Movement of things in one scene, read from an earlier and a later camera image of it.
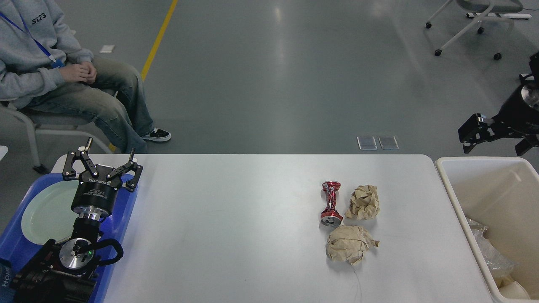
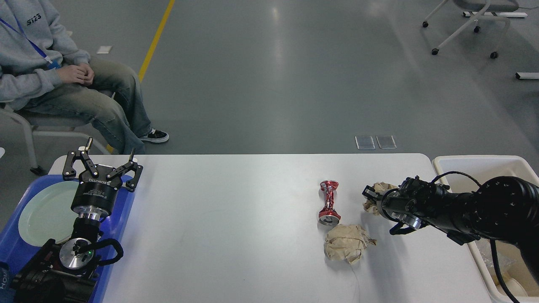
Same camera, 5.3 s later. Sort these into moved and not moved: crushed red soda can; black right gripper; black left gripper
Moved: black right gripper
Not moved: crushed red soda can; black left gripper
